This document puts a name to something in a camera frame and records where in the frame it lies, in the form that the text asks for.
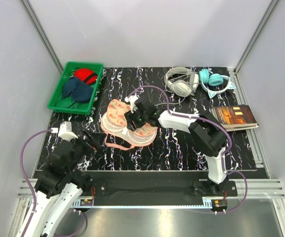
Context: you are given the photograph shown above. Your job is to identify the red bra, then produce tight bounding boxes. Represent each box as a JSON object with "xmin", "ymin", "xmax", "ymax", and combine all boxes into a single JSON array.
[{"xmin": 73, "ymin": 68, "xmax": 98, "ymax": 85}]

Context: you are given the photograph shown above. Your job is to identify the teal cat-ear headphones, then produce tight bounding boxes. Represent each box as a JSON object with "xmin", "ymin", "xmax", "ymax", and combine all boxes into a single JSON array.
[{"xmin": 198, "ymin": 69, "xmax": 236, "ymax": 99}]

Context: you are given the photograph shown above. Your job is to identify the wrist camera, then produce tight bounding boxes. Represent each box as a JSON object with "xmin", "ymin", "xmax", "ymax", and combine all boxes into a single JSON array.
[
  {"xmin": 58, "ymin": 121, "xmax": 78, "ymax": 142},
  {"xmin": 125, "ymin": 95, "xmax": 139, "ymax": 113}
]

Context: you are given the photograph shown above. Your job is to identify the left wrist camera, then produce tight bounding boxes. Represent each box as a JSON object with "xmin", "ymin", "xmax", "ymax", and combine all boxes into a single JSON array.
[{"xmin": 58, "ymin": 121, "xmax": 78, "ymax": 142}]

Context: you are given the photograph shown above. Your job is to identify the navy blue bra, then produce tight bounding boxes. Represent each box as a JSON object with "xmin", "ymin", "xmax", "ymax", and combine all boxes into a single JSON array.
[{"xmin": 62, "ymin": 77, "xmax": 94, "ymax": 103}]

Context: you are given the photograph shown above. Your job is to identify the green bra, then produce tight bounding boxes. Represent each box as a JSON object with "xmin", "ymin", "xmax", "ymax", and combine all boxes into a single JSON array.
[{"xmin": 56, "ymin": 97, "xmax": 79, "ymax": 109}]

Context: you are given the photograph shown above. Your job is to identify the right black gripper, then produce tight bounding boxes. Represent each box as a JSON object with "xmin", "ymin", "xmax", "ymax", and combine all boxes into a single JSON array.
[{"xmin": 124, "ymin": 108, "xmax": 148, "ymax": 132}]

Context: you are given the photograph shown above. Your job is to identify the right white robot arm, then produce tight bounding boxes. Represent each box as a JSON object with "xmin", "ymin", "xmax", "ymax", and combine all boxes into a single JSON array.
[{"xmin": 125, "ymin": 96, "xmax": 232, "ymax": 196}]

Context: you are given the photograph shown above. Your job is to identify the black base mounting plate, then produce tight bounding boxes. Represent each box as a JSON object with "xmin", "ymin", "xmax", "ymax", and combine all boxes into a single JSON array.
[{"xmin": 81, "ymin": 171, "xmax": 238, "ymax": 198}]

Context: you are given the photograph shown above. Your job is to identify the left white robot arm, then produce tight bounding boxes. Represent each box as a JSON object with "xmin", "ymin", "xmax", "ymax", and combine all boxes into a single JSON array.
[{"xmin": 17, "ymin": 130, "xmax": 105, "ymax": 237}]

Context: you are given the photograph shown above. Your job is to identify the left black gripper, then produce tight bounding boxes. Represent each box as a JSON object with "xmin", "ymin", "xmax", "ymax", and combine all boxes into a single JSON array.
[{"xmin": 66, "ymin": 127, "xmax": 107, "ymax": 173}]

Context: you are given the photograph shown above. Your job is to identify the pink mesh laundry bag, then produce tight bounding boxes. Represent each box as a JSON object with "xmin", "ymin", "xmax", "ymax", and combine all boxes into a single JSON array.
[{"xmin": 101, "ymin": 99, "xmax": 158, "ymax": 151}]

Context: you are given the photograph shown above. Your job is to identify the white over-ear headphones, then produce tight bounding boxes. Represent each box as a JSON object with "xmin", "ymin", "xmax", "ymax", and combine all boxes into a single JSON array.
[{"xmin": 164, "ymin": 67, "xmax": 200, "ymax": 97}]

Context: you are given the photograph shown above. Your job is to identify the dark hardcover book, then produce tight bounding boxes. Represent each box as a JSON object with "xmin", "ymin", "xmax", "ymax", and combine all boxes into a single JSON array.
[{"xmin": 210, "ymin": 105, "xmax": 259, "ymax": 131}]

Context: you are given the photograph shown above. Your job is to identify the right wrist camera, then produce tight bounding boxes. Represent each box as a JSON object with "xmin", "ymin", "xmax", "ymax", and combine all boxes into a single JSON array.
[{"xmin": 125, "ymin": 95, "xmax": 139, "ymax": 113}]

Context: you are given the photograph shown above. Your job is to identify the green plastic bin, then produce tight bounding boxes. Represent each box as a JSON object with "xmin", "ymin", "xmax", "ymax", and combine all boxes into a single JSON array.
[{"xmin": 48, "ymin": 61, "xmax": 104, "ymax": 115}]

